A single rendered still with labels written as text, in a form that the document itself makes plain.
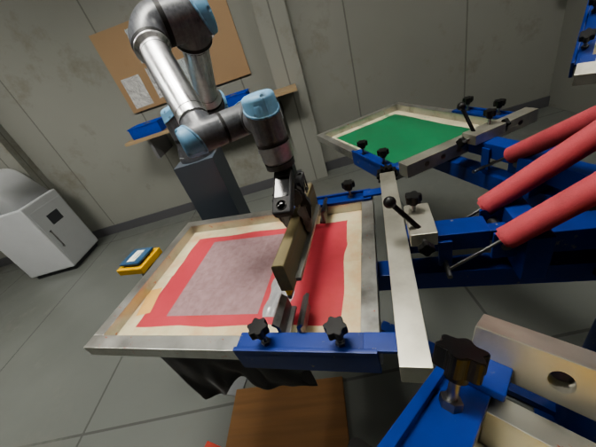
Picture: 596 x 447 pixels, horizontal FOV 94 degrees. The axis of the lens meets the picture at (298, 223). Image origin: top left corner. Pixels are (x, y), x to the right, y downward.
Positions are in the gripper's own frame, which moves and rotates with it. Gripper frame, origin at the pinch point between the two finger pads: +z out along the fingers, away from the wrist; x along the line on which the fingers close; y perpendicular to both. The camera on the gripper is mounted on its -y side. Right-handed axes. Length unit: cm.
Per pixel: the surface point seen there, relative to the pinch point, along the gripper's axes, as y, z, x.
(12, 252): 114, 64, 389
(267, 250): 8.4, 12.5, 17.0
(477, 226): -1.3, 3.7, -41.9
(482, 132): 43, 0, -56
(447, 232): -2.4, 3.7, -35.5
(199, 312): -16.2, 12.4, 31.2
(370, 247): 0.7, 8.9, -17.3
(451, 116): 96, 11, -59
